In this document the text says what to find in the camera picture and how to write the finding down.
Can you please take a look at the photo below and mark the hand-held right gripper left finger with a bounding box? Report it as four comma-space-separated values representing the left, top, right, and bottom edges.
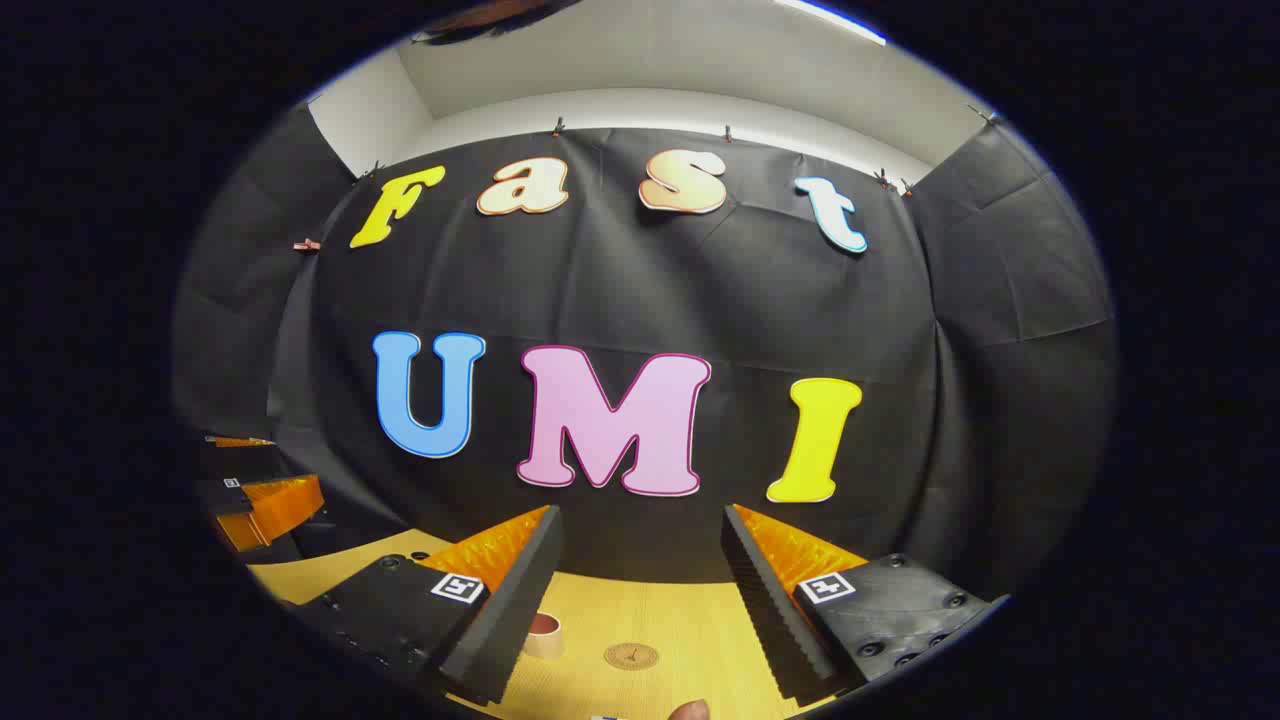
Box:
292, 505, 566, 706

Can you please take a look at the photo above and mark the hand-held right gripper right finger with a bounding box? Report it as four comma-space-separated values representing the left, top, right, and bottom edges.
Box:
719, 503, 1011, 702

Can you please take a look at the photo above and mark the beige cup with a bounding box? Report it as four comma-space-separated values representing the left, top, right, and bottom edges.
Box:
520, 612, 567, 661

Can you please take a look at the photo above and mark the wooden desktop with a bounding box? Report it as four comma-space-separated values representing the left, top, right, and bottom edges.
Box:
248, 528, 871, 720

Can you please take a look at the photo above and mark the black backdrop cloth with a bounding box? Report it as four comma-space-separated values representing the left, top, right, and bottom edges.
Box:
170, 100, 1119, 601

